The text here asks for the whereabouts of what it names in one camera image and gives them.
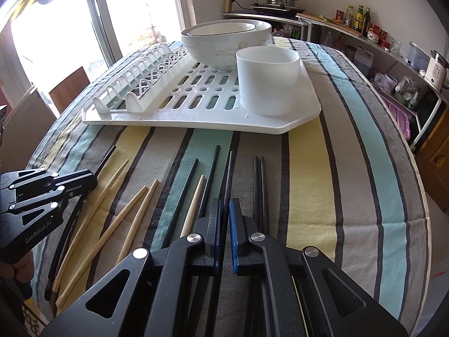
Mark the dark soy sauce bottle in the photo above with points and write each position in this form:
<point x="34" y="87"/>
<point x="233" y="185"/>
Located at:
<point x="366" y="22"/>

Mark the pink lid storage bin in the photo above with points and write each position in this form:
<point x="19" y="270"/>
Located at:
<point x="400" y="115"/>

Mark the large white ceramic bowl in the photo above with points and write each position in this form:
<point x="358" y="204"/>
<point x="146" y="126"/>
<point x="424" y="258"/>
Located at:
<point x="219" y="52"/>

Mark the green oil bottle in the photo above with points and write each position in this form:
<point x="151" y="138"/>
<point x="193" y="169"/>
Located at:
<point x="359" y="19"/>

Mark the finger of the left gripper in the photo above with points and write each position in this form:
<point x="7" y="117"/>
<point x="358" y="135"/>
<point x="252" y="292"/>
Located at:
<point x="27" y="223"/>
<point x="27" y="184"/>

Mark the black induction cooker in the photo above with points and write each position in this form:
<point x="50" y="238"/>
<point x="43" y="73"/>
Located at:
<point x="280" y="10"/>

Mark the inner white bowl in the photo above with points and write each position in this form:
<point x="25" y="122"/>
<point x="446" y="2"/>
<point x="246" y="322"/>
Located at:
<point x="221" y="28"/>

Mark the wooden chair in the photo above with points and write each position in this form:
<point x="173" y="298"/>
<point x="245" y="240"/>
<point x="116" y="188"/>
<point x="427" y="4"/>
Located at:
<point x="68" y="89"/>

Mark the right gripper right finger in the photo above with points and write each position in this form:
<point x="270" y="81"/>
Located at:
<point x="304" y="292"/>

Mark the metal kitchen shelf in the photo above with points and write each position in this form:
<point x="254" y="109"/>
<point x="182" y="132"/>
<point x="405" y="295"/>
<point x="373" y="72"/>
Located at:
<point x="429" y="106"/>

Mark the striped tablecloth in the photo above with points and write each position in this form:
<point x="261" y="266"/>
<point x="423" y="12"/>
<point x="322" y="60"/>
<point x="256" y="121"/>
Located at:
<point x="345" y="182"/>

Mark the beige power strip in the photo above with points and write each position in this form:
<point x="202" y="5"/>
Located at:
<point x="228" y="6"/>

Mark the white cylindrical utensil cup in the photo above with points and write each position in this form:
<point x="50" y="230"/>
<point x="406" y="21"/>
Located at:
<point x="267" y="78"/>

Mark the wooden chopstick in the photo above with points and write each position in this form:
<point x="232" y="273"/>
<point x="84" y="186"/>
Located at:
<point x="190" y="216"/>
<point x="136" y="222"/>
<point x="84" y="226"/>
<point x="98" y="246"/>

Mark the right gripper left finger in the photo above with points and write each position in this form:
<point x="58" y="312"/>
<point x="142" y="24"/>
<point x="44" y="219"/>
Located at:
<point x="146" y="294"/>

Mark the wooden cutting board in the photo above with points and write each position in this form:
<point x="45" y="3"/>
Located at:
<point x="317" y="20"/>

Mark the operator hand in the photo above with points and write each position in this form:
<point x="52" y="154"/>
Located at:
<point x="23" y="270"/>

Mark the clear plastic container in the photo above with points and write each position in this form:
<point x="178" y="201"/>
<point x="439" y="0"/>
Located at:
<point x="418" y="58"/>

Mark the white plastic dish rack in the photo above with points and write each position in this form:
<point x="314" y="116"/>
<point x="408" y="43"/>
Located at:
<point x="166" y="87"/>

